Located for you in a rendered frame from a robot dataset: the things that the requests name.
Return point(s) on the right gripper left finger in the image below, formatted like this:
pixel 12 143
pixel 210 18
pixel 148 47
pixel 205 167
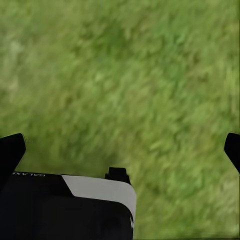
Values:
pixel 12 149

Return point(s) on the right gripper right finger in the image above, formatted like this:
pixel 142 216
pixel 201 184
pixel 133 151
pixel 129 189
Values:
pixel 232 149

